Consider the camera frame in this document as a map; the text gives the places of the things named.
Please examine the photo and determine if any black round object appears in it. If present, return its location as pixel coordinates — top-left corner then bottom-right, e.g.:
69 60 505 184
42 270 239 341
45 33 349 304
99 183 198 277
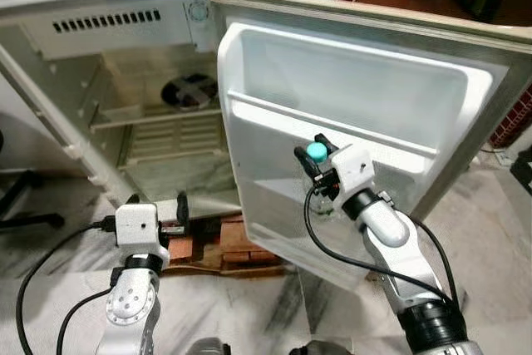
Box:
162 75 219 112

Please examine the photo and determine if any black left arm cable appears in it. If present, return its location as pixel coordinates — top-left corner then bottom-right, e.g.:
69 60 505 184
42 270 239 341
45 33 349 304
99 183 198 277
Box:
17 217 118 355
57 287 114 355

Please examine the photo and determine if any bottle with teal cap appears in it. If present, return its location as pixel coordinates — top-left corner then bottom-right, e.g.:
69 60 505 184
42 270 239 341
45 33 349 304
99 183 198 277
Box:
304 141 343 221

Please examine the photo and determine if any grey robot leg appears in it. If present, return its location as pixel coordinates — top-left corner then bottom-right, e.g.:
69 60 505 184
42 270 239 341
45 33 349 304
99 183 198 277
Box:
187 337 234 355
298 340 352 355

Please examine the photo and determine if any white fridge shelf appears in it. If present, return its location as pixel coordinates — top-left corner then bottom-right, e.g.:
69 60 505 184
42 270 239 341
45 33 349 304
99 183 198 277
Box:
90 104 225 133

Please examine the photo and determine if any black box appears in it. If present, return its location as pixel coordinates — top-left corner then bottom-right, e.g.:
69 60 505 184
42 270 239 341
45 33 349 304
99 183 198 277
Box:
509 145 532 200

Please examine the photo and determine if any grey robot right leg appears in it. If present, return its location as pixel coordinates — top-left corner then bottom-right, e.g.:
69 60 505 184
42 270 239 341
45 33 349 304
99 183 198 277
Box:
298 340 352 355

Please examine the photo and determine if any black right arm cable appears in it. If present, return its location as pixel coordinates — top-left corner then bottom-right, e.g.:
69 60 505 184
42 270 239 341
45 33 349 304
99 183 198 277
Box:
303 185 460 310

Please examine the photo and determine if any wooden base board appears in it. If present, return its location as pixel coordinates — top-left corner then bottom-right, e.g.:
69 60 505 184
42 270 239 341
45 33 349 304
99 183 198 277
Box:
158 247 288 279

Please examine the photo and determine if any white fridge cabinet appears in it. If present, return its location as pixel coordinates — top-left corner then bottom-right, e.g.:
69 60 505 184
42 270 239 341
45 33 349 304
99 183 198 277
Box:
0 0 250 219

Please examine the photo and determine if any black floor cable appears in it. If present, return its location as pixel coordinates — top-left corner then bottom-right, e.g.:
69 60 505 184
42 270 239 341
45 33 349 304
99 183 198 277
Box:
478 145 520 157

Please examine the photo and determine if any silver fridge door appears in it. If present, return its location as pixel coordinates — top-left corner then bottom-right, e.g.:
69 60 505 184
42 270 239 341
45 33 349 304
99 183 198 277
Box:
206 0 532 291

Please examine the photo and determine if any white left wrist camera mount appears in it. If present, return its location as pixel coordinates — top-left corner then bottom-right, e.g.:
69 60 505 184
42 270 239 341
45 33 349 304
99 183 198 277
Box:
115 203 161 250

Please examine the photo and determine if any grey robot left leg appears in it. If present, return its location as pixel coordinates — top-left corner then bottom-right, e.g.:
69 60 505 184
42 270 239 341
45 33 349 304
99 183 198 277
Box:
187 337 234 355

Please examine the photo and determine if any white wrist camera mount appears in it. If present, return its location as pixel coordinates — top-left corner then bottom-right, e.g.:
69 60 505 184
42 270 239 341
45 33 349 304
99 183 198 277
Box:
331 145 377 199
115 203 161 250

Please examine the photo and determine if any red brick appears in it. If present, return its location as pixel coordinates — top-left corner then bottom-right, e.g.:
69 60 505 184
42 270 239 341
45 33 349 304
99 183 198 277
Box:
218 218 254 249
166 234 199 263

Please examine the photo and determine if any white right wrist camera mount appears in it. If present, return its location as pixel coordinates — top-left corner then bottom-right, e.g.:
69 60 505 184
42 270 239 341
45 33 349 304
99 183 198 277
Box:
331 145 377 199

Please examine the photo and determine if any white door shelf rail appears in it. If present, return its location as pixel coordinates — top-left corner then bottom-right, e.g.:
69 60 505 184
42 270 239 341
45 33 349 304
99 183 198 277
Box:
226 89 439 160

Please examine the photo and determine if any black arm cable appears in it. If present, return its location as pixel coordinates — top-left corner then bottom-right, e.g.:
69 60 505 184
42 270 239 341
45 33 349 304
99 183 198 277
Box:
303 185 460 310
57 287 114 355
17 217 118 355

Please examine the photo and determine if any black office chair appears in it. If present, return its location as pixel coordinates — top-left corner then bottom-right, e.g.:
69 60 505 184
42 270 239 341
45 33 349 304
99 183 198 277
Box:
0 131 66 232

